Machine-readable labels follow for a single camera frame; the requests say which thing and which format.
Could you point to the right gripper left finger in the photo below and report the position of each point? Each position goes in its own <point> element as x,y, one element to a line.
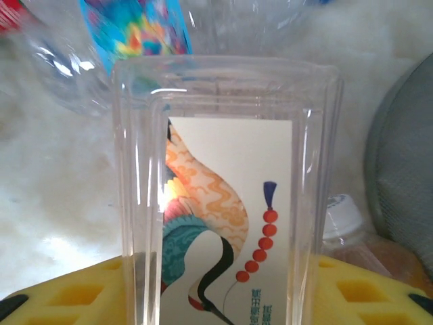
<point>67,298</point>

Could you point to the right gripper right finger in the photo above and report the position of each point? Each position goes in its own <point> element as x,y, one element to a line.
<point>365,298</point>

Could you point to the red gold label bottle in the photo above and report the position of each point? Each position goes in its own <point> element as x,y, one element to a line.
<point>341,216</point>

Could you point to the square clear crane label bottle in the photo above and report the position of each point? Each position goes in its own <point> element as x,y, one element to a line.
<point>220,203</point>

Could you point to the blue cap colourful label bottle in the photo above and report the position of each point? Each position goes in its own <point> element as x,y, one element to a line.
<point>135,37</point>

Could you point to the red teal label water bottle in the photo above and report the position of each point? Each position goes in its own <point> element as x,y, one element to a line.
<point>10,15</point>

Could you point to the grey mesh bin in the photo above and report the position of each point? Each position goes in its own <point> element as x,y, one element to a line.
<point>406,169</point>

